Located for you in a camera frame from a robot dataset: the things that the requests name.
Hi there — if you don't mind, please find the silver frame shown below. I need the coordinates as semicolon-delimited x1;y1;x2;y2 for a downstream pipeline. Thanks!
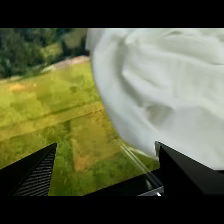
138;186;165;197

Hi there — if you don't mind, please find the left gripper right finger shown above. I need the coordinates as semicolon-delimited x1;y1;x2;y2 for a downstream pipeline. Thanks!
154;141;224;197

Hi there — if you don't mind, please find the white shirt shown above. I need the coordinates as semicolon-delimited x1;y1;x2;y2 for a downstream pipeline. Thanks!
85;28;224;171

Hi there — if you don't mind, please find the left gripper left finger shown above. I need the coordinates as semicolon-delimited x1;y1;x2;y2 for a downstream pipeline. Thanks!
0;142;58;197

